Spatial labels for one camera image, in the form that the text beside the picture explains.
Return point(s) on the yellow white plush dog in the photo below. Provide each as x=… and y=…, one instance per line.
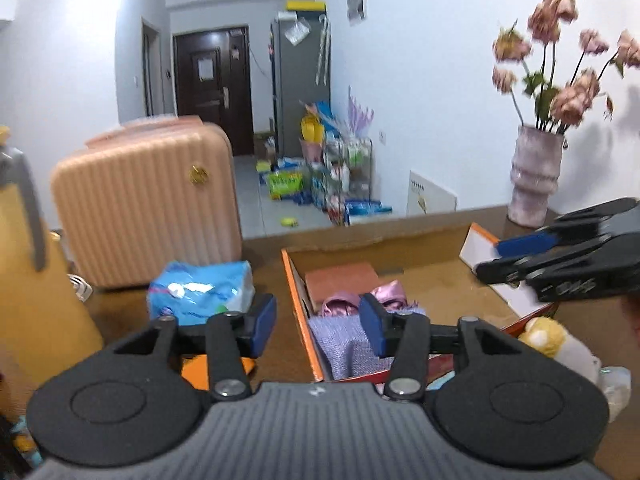
x=554, y=341

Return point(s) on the person right hand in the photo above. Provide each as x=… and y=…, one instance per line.
x=630, y=306

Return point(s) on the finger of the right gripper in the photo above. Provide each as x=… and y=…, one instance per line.
x=534, y=243

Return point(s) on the grey refrigerator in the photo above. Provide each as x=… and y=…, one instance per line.
x=293, y=72

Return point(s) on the blue tissue pack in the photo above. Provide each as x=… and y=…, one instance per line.
x=192, y=294

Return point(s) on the peach ribbed suitcase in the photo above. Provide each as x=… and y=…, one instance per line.
x=145, y=195

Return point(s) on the white soft ball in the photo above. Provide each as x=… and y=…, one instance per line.
x=615, y=384

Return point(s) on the dried pink roses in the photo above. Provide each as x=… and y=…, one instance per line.
x=528, y=64

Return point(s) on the yellow thermos jug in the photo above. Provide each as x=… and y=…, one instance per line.
x=45, y=328

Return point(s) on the green bag on floor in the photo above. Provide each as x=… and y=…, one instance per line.
x=284, y=184

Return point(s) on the wire storage rack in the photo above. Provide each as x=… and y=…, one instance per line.
x=347, y=174

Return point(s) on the purple fabric pouch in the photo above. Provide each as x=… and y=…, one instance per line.
x=349, y=343

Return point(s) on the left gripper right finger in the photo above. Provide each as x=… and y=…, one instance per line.
x=407, y=380

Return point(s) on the dark entrance door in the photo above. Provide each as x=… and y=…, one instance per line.
x=212, y=81

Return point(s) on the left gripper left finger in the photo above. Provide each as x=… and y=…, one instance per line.
x=225, y=339

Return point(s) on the yellow bucket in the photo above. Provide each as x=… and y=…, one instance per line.
x=312, y=129

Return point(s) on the red cardboard box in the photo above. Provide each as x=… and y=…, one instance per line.
x=435, y=268

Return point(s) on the light blue plush toy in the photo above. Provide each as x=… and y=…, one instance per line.
x=437, y=383

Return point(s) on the pink ceramic vase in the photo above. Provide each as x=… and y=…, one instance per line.
x=535, y=171

